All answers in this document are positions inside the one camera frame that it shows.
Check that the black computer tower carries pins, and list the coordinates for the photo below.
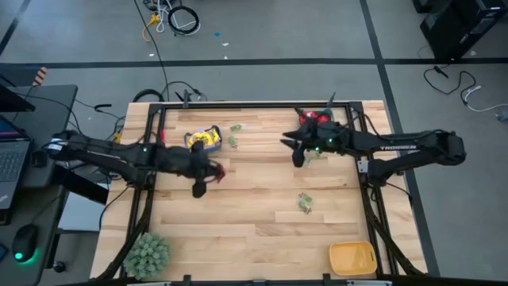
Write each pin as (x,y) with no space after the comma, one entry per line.
(456,28)

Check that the black caster wheel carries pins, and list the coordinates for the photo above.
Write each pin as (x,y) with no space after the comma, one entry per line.
(59,266)

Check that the black desk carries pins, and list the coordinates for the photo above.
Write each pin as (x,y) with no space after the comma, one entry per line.
(51,111)

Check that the green artificial plant ball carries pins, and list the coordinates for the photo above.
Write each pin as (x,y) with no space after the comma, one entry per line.
(147,256)

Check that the slate grey plastic bin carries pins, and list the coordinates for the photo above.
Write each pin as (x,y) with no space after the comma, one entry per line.
(220,139)

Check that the yellow Sour Patch packet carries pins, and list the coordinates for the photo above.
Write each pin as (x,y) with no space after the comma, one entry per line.
(193,140)
(208,139)

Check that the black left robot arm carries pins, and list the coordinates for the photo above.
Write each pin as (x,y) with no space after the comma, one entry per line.
(131,155)

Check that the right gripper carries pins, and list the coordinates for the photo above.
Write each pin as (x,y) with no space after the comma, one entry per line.
(327,139)

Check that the black computer mouse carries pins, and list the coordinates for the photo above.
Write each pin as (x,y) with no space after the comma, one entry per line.
(24,240)

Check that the orange black striped marker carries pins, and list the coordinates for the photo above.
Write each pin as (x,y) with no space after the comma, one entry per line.
(39,76)

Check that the yellow plastic bin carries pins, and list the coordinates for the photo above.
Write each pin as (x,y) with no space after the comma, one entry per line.
(352,258)

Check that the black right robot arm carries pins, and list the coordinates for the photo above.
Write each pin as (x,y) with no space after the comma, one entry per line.
(397,148)

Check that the black laptop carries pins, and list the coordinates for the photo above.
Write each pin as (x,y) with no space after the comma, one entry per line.
(12,163)

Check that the black aluminium table frame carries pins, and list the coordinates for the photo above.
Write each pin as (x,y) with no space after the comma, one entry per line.
(232,105)

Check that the green gummy rings packet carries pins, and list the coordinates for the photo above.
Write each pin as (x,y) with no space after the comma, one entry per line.
(305,202)
(232,141)
(312,157)
(236,127)

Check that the teal plastic bin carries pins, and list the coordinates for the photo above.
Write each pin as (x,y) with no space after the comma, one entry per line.
(330,112)

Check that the small black desk device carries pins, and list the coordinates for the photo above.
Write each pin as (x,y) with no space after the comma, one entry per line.
(39,159)

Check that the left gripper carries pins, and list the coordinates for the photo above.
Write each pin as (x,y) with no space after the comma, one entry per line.
(186,163)

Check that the black frame bracket post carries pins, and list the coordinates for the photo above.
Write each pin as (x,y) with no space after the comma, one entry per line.
(332,100)
(185,99)

